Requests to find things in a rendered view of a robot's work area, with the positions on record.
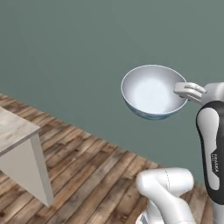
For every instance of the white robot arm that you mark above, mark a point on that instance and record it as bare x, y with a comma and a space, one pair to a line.
166, 186

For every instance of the beige dining counter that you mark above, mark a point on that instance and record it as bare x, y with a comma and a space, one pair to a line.
17, 145

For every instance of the white bowl with blue outside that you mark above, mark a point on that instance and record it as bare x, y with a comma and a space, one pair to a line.
151, 92

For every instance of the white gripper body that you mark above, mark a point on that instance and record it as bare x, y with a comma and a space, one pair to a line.
189, 90

